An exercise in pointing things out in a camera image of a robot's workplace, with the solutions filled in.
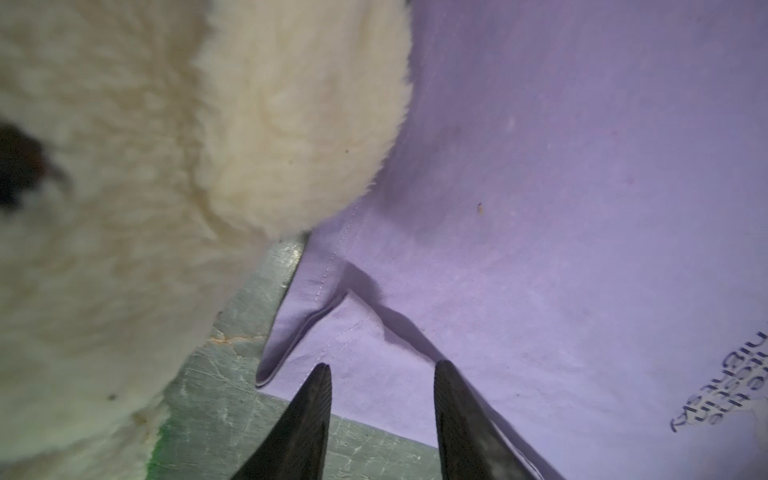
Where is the purple t shirt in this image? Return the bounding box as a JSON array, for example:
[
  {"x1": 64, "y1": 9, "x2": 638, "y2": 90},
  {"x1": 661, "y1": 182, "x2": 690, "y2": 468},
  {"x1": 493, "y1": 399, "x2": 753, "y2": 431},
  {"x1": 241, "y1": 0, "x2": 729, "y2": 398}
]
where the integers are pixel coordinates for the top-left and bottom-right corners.
[{"x1": 256, "y1": 1, "x2": 767, "y2": 479}]

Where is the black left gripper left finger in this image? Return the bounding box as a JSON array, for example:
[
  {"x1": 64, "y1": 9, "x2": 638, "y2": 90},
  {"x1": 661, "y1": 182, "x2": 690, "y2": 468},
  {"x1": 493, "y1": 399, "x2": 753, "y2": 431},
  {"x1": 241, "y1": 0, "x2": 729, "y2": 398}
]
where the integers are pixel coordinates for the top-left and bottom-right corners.
[{"x1": 232, "y1": 363, "x2": 332, "y2": 480}]

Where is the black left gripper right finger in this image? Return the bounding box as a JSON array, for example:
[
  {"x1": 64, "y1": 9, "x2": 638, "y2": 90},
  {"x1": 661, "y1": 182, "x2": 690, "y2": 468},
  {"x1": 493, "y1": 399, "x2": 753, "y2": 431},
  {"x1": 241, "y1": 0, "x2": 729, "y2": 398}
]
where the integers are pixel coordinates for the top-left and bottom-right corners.
[{"x1": 433, "y1": 360, "x2": 534, "y2": 480}]

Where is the white plush dog toy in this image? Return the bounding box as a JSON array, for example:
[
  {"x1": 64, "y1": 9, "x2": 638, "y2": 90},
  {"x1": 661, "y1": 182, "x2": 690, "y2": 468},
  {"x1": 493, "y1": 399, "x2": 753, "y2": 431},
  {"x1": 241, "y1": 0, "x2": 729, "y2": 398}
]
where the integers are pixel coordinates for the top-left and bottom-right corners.
[{"x1": 1, "y1": 1, "x2": 412, "y2": 479}]

